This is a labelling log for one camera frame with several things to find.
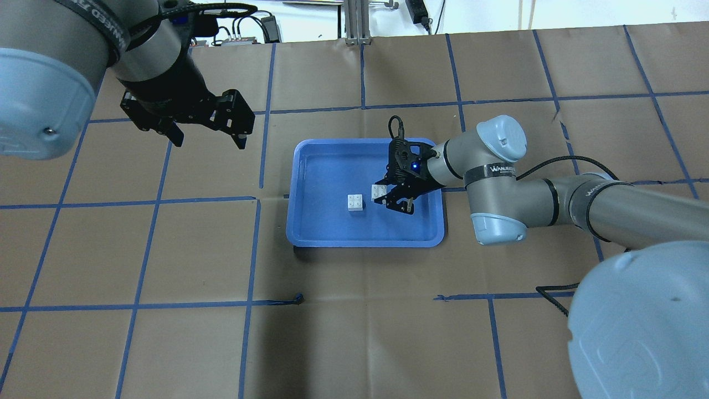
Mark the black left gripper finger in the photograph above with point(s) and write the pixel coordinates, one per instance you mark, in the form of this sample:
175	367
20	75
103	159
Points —
170	130
234	117

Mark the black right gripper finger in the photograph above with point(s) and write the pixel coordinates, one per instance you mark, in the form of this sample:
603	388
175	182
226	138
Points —
393	176
400	199

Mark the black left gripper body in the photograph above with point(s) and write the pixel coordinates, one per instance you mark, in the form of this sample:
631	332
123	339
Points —
169	88

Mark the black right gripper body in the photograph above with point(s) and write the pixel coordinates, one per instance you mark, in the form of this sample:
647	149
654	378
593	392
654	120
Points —
416	178

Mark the white block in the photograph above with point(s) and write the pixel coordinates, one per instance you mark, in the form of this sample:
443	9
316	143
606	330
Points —
355	202
378	191

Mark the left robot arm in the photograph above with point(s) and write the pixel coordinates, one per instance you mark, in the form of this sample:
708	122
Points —
55	54

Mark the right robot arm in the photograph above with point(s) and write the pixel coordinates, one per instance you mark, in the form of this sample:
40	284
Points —
638	320

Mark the blue plastic tray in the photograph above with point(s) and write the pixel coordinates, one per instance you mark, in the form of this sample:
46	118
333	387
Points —
325	171

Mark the black power adapter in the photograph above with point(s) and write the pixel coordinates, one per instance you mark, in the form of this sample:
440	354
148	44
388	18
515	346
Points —
418	13

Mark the aluminium profile post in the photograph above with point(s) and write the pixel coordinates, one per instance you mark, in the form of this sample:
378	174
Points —
357	22

